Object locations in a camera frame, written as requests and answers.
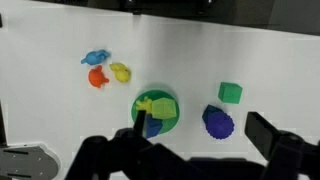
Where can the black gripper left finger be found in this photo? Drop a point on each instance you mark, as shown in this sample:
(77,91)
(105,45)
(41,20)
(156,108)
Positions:
(140,121)

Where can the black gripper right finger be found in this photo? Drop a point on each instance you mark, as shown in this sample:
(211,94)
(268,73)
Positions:
(261,131)

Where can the green bowl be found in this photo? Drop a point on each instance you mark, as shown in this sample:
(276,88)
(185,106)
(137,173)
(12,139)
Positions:
(170,124)

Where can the blue cylinder block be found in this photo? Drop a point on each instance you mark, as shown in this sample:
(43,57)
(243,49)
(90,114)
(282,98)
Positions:
(220,125)

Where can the dark blue block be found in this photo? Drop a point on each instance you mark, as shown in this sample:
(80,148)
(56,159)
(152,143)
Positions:
(210,111)

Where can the yellow star-shaped toy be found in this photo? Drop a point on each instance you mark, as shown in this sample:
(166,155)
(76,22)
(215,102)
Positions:
(144,104)

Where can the lime green cube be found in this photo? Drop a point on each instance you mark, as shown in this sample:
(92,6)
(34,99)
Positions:
(164,108)

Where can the yellow animal toy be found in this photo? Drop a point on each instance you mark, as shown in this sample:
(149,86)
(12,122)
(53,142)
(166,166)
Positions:
(121,72)

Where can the blue animal toy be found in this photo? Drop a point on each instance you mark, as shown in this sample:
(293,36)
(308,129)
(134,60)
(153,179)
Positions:
(95,57)

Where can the grey metal mounting plate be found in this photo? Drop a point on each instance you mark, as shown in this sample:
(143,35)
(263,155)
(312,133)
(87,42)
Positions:
(26,161)

